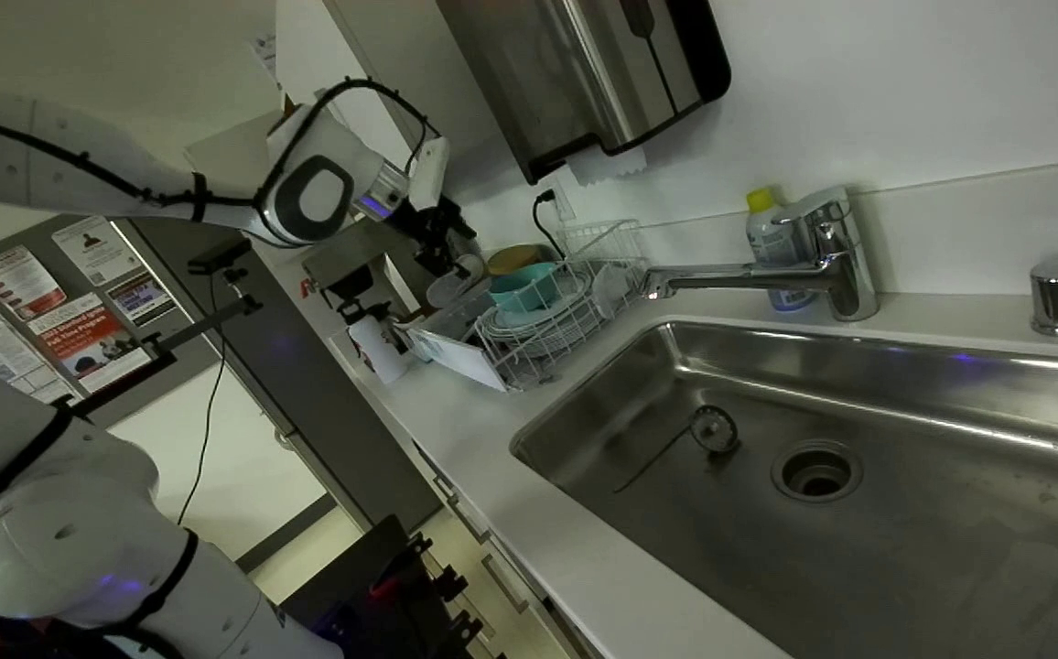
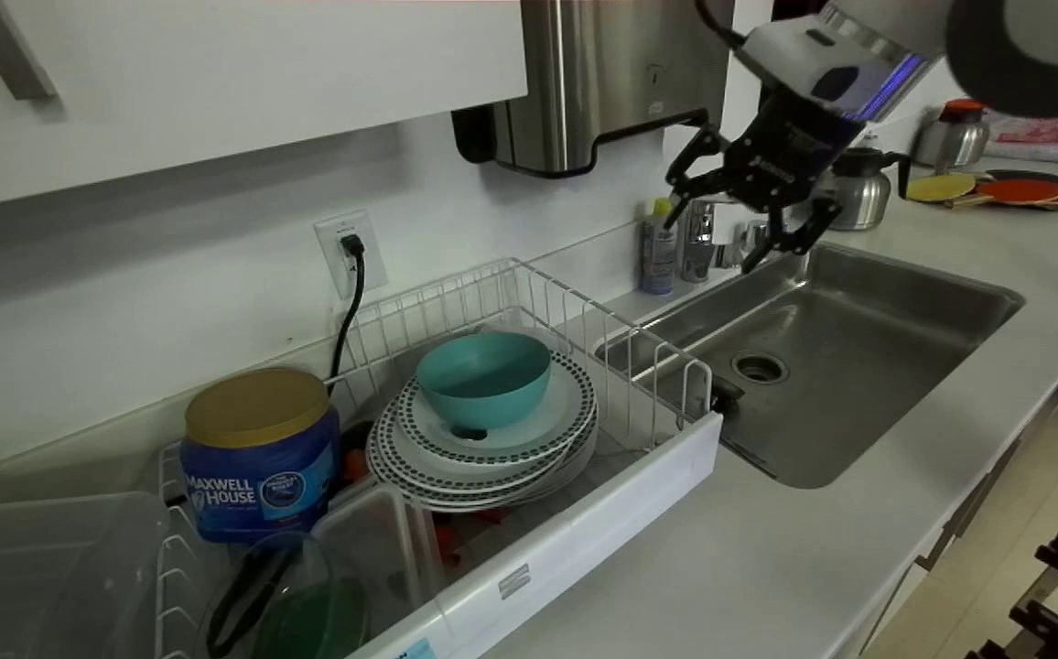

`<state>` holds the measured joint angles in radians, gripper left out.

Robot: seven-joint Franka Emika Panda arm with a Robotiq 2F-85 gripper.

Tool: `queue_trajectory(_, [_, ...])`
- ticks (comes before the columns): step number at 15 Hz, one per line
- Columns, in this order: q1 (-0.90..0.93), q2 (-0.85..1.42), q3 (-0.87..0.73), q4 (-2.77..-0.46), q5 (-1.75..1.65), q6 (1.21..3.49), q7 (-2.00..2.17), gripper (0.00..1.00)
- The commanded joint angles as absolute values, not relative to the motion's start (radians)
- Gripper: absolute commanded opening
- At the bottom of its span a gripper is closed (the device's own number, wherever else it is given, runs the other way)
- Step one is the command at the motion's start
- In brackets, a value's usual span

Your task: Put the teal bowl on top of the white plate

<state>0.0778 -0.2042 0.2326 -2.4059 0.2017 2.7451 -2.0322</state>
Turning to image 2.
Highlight chrome sink faucet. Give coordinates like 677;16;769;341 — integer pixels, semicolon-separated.
672;196;750;287

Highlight bottles behind sink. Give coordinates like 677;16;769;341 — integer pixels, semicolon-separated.
636;197;684;300

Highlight small chrome cylinder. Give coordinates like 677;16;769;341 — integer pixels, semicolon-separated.
725;219;760;270

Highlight yellow round mat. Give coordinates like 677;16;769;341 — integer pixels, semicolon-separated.
904;169;980;208

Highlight white dish rack tray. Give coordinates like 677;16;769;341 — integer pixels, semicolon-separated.
349;415;725;659

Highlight white wall outlet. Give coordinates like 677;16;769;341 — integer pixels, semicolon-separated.
307;214;388;309

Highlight black utensil handle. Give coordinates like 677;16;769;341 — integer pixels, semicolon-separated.
200;546;299;659

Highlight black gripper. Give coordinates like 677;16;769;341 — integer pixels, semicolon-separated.
667;93;854;280

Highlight small clear plastic container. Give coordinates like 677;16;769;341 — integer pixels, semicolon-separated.
302;487;448;630

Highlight blue canister yellow lid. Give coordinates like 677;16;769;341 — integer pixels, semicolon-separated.
175;367;345;549

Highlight white wire dish rack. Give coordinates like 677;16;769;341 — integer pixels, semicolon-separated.
155;256;721;659

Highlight white plate patterned rim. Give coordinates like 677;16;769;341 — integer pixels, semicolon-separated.
381;346;601;500
398;351;588;474
363;401;604;518

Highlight steel kettle black handle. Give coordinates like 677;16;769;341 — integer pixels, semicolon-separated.
812;145;902;236

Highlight grey cabinet handle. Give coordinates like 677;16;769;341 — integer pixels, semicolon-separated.
0;0;67;120

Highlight teal bowl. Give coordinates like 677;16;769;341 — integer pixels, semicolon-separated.
412;329;555;433

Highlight stainless paper towel dispenser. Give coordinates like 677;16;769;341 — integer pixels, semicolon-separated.
450;0;737;185

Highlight green bowl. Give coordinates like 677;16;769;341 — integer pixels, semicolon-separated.
250;579;373;659

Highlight white wall cabinet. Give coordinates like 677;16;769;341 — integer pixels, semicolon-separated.
0;0;532;214

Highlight pink packet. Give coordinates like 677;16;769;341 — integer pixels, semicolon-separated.
988;114;1058;164

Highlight black power cable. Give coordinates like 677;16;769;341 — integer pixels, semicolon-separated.
324;236;365;384

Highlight large clear plastic container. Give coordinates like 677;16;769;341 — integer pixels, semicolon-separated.
0;492;171;659

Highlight stainless steel sink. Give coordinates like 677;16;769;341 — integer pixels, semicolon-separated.
632;240;1030;495

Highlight steel kettle orange top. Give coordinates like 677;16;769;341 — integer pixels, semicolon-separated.
913;97;997;178

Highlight orange round mat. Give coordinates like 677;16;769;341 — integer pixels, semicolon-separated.
971;169;1058;214

